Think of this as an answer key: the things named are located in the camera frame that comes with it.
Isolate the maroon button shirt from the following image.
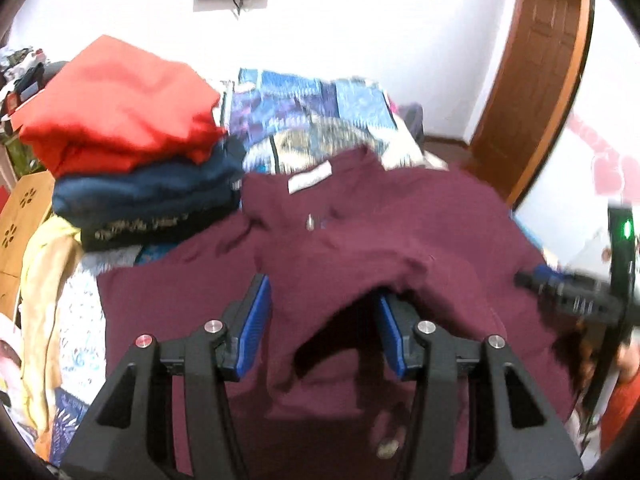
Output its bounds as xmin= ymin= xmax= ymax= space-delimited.
xmin=98 ymin=148 xmax=574 ymax=479

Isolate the person's right hand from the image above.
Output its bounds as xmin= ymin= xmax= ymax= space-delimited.
xmin=616 ymin=340 xmax=640 ymax=382

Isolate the orange sleeve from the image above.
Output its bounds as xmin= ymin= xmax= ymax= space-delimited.
xmin=600 ymin=375 xmax=640 ymax=453

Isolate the brown wooden door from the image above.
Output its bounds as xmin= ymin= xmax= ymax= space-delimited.
xmin=466 ymin=0 xmax=591 ymax=206

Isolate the black garment gold print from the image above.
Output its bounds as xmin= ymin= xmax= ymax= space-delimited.
xmin=80 ymin=209 xmax=234 ymax=252

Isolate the yellow orange blanket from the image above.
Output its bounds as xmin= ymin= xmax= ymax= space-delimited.
xmin=20 ymin=216 xmax=84 ymax=460

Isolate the brown cardboard box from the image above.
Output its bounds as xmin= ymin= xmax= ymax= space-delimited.
xmin=0 ymin=171 xmax=54 ymax=320

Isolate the navy folded garment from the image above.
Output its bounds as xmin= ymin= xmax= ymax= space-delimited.
xmin=52 ymin=136 xmax=245 ymax=229

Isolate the blue patterned bedsheet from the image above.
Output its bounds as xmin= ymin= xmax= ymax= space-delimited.
xmin=48 ymin=67 xmax=547 ymax=466

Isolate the red folded garment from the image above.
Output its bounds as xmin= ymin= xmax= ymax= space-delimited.
xmin=11 ymin=36 xmax=226 ymax=179

